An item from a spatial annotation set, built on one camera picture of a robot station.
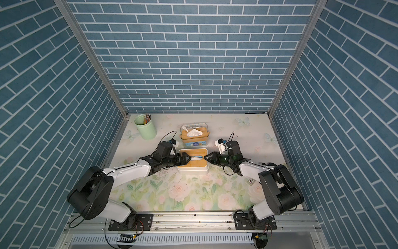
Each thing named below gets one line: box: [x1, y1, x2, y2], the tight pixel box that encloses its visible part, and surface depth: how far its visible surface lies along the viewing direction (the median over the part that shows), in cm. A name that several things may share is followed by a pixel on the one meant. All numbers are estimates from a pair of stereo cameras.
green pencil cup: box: [134, 113, 158, 141], surface depth 102 cm
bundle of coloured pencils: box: [143, 113, 151, 125], surface depth 98 cm
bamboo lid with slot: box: [181, 127, 209, 140], surface depth 101 cm
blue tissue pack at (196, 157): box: [190, 155, 203, 161], surface depth 89 cm
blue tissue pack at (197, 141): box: [182, 135, 209, 147], surface depth 101 cm
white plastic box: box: [176, 161, 209, 175], surface depth 89 cm
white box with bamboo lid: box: [177, 148, 209, 172], surface depth 88 cm
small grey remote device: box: [246, 177, 257, 187], surface depth 87 cm
